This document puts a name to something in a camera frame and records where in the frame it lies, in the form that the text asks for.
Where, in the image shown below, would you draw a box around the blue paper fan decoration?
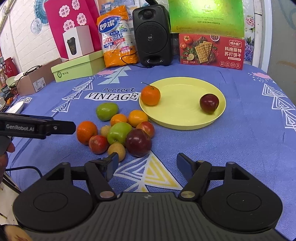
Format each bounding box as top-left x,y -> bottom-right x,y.
30,0 -> 49,35

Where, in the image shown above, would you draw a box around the white plate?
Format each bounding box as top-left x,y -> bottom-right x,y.
6,101 -> 25,114

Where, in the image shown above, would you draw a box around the red cracker box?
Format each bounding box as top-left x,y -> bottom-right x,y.
179,34 -> 245,70

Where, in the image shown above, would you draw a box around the black speaker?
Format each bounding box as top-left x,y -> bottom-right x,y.
132,1 -> 173,67

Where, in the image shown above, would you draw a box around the green shoe box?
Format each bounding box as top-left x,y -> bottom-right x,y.
51,51 -> 105,82

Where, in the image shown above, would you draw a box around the red kettle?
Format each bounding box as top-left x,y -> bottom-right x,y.
2,57 -> 19,78

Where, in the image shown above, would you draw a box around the magenta paper bag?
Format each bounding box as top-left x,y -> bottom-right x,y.
44,0 -> 101,59

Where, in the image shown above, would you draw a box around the large orange mandarin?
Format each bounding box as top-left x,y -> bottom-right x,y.
76,120 -> 98,146

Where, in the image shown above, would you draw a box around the large green gift box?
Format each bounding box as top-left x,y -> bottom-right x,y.
168,0 -> 244,39

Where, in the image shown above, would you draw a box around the white coffee cup box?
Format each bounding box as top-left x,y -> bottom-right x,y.
63,26 -> 94,60

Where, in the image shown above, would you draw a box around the green apple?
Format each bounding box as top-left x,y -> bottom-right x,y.
107,122 -> 133,145

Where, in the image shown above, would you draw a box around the small yellow-orange tangerine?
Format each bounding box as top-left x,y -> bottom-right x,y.
127,110 -> 149,128

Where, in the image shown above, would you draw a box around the large orange with stem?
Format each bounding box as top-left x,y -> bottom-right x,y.
140,82 -> 161,106

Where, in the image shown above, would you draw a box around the orange paper cup package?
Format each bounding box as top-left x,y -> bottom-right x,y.
96,5 -> 138,68

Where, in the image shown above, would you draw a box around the dark red plum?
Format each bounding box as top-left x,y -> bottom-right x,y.
199,93 -> 219,114
125,128 -> 152,157

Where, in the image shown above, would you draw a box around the brown cardboard box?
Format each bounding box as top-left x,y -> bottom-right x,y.
15,58 -> 62,96

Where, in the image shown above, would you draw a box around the person left hand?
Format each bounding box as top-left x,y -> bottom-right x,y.
0,143 -> 15,183

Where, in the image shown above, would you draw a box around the red-green small apple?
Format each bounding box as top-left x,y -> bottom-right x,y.
136,121 -> 155,138

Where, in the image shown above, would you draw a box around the small orange tangerine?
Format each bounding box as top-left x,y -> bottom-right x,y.
110,113 -> 128,126

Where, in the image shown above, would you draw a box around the small red apple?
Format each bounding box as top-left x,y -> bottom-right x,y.
89,135 -> 109,155

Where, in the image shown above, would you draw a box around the yellow plastic plate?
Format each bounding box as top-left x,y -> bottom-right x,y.
139,77 -> 226,131

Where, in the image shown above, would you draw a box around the tan longan fruit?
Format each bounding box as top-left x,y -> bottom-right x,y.
107,143 -> 126,162
100,126 -> 111,137

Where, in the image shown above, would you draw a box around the black speaker cable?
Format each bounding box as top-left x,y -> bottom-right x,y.
120,50 -> 149,69

